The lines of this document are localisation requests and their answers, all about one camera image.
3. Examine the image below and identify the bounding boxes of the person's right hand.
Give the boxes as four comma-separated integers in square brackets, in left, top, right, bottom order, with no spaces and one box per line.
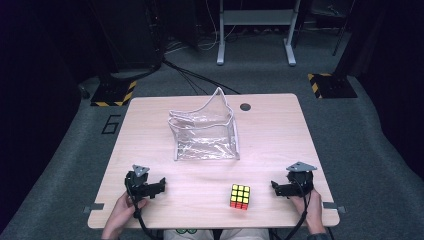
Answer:
[289,188,324,229]

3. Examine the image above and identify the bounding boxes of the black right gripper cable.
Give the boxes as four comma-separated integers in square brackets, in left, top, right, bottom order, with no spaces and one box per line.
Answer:
[283,184,313,240]

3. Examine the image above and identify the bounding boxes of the black slanted pole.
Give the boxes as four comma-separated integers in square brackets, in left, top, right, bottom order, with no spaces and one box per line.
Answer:
[332,0,355,57]

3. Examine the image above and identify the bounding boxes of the black floor cables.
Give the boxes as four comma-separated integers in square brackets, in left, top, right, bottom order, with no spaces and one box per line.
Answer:
[162,59,241,96]

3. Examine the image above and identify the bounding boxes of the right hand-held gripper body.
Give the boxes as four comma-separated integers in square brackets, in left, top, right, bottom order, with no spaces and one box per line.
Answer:
[285,161,318,198]

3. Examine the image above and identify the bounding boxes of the person's white trousers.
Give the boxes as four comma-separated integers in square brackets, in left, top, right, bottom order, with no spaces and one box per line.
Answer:
[163,228,271,240]

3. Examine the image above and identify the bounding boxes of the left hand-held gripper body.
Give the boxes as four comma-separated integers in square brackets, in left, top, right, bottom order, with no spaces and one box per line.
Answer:
[124,164,156,201]

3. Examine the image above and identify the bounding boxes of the colourful puzzle cube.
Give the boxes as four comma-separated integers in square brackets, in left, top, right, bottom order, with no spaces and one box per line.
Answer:
[229,183,251,211]

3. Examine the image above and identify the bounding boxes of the clear plastic zipper pouch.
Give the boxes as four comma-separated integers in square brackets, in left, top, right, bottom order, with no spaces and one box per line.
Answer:
[167,87,241,162]

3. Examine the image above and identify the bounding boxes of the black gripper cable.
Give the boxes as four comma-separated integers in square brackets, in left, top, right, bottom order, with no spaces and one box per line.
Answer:
[283,184,313,240]
[125,179,155,240]

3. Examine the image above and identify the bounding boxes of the grey metal table bracket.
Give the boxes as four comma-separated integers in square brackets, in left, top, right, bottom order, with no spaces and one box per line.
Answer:
[322,201,347,214]
[83,202,105,214]

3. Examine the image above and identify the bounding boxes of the black yellow striped stand base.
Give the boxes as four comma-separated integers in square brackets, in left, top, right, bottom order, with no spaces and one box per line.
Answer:
[90,78,138,108]
[307,72,358,100]

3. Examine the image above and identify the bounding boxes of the white metal stand frame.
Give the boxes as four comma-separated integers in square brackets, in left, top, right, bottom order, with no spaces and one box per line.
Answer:
[216,0,303,67]

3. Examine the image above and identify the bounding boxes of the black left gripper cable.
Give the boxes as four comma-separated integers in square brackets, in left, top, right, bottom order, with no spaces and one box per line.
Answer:
[125,179,155,240]

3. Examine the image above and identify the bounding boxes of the person's left hand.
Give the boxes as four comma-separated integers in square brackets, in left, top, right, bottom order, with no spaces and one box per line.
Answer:
[108,191,148,232]

